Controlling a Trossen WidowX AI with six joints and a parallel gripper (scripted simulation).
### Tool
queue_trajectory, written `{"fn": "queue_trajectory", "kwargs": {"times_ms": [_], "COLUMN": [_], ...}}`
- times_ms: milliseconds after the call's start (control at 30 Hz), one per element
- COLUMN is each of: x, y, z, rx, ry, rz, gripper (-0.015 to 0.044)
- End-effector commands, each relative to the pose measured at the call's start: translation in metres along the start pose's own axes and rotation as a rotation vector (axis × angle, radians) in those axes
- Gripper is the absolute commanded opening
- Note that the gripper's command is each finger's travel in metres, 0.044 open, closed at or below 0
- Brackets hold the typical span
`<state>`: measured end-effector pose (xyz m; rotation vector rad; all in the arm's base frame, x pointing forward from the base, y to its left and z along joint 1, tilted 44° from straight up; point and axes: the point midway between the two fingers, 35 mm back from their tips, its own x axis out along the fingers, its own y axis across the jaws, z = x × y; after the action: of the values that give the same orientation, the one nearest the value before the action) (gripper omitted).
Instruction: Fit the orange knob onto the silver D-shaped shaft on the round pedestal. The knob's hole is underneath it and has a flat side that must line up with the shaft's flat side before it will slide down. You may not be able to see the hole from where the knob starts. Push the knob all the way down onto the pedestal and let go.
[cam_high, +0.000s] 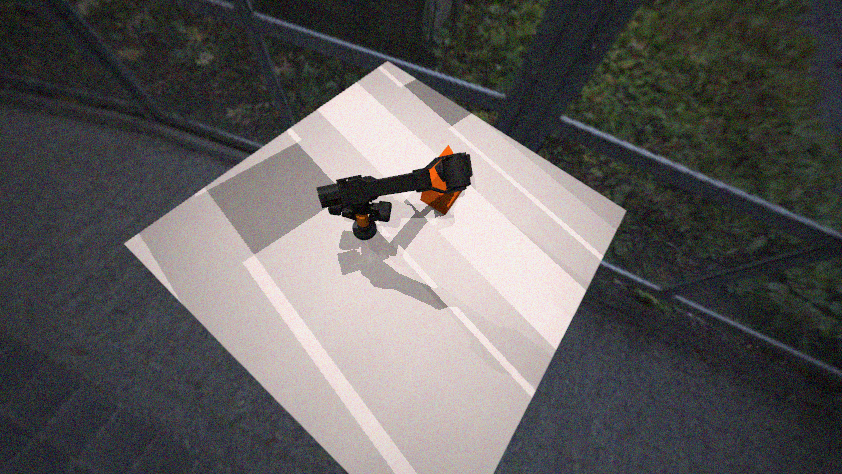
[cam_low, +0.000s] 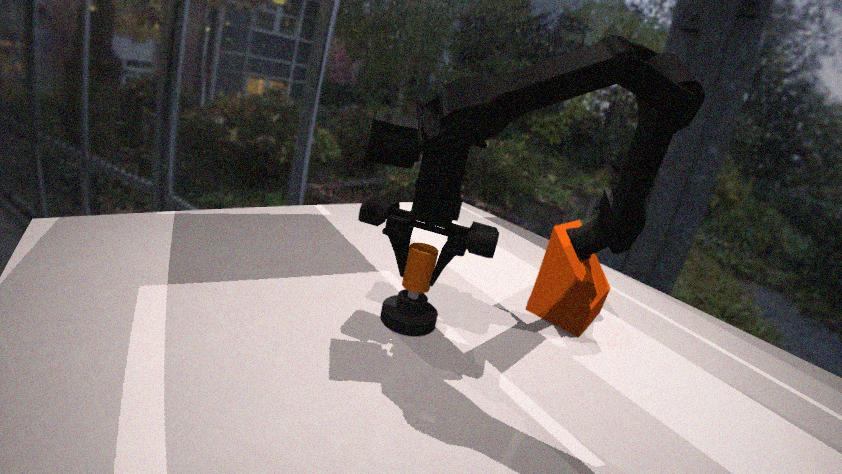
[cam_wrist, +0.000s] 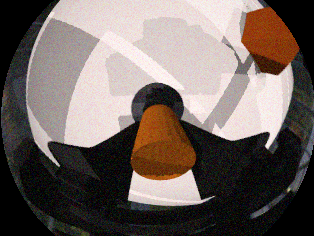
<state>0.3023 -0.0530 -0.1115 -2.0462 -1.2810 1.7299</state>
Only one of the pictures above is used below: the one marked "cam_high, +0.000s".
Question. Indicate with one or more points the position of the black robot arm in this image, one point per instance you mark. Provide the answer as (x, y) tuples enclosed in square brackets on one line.
[(357, 191)]

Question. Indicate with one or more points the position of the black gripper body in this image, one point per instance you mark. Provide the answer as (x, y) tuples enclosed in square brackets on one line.
[(381, 210)]

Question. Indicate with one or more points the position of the black round pedestal with silver shaft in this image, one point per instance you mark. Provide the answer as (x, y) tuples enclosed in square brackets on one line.
[(364, 233)]

